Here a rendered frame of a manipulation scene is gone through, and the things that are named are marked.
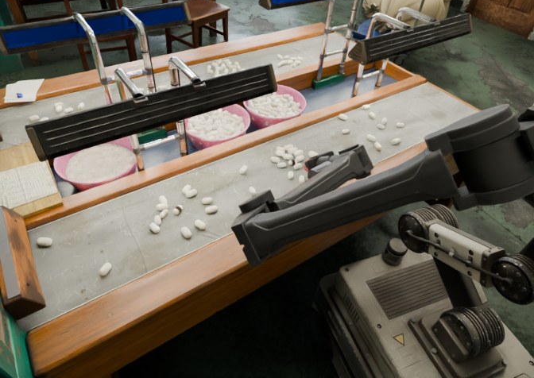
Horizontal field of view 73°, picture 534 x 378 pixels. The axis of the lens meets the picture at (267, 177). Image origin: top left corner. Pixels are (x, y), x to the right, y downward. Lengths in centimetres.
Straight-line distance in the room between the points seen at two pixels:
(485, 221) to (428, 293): 118
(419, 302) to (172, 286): 82
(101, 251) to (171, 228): 19
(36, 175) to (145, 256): 46
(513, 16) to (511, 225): 356
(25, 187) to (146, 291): 53
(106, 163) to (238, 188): 46
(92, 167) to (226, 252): 59
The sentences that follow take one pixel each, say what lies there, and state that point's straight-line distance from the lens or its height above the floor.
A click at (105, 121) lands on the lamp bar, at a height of 109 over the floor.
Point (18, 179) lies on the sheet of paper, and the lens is 131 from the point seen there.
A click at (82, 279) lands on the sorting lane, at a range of 105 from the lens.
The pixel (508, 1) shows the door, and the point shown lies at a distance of 571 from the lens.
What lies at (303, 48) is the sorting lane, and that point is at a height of 74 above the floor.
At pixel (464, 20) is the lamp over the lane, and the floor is 110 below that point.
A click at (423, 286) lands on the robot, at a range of 141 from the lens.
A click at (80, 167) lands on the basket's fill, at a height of 74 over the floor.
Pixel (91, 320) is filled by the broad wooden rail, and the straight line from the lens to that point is 95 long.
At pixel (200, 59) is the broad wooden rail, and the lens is 188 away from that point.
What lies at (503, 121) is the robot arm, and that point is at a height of 136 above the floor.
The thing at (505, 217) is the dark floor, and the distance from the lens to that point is 261.
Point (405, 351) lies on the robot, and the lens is 128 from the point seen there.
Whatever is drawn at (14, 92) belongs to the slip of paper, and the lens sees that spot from 179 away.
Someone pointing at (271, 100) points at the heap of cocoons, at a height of 73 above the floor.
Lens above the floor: 157
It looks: 44 degrees down
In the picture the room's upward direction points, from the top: 5 degrees clockwise
